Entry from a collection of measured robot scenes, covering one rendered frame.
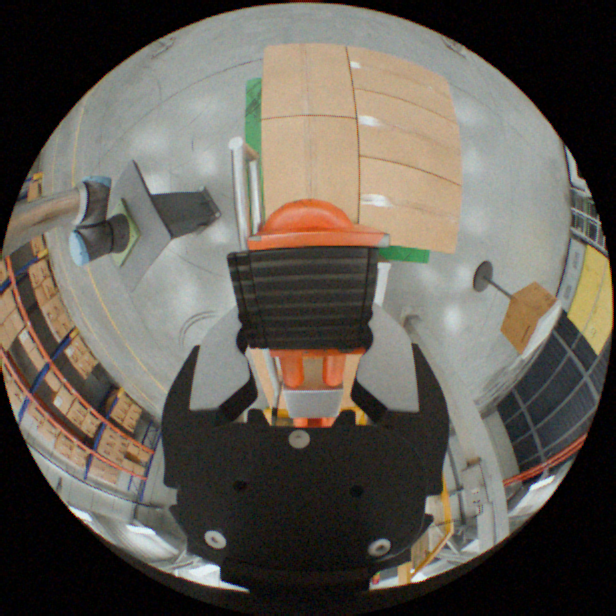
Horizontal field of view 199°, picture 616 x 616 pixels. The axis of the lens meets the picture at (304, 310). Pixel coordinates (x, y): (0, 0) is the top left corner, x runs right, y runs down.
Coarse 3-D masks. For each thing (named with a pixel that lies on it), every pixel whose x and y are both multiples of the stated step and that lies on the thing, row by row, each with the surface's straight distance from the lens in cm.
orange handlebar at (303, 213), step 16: (288, 208) 10; (304, 208) 10; (320, 208) 10; (336, 208) 11; (272, 224) 11; (288, 224) 10; (304, 224) 10; (320, 224) 10; (336, 224) 10; (352, 224) 11; (288, 368) 16; (336, 368) 16; (288, 384) 18; (336, 384) 18
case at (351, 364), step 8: (256, 352) 57; (256, 360) 60; (264, 360) 60; (352, 360) 60; (256, 368) 64; (264, 368) 63; (344, 368) 62; (352, 368) 63; (264, 376) 67; (344, 376) 66; (352, 376) 67; (264, 384) 72; (344, 384) 71; (272, 392) 76; (344, 392) 76; (272, 400) 82; (280, 400) 81; (344, 400) 82; (280, 408) 89
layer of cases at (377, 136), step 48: (288, 48) 126; (336, 48) 127; (288, 96) 97; (336, 96) 98; (384, 96) 106; (432, 96) 128; (288, 144) 84; (336, 144) 84; (384, 144) 91; (432, 144) 107; (288, 192) 79; (336, 192) 79; (384, 192) 85; (432, 192) 99; (432, 240) 101
